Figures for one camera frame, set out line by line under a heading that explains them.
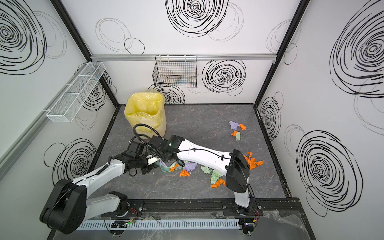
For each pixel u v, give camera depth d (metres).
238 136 1.01
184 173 0.84
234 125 1.07
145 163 0.75
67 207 0.40
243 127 1.05
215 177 0.82
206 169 0.86
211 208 0.75
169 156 0.49
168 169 0.85
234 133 1.00
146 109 0.99
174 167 0.85
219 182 0.82
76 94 0.72
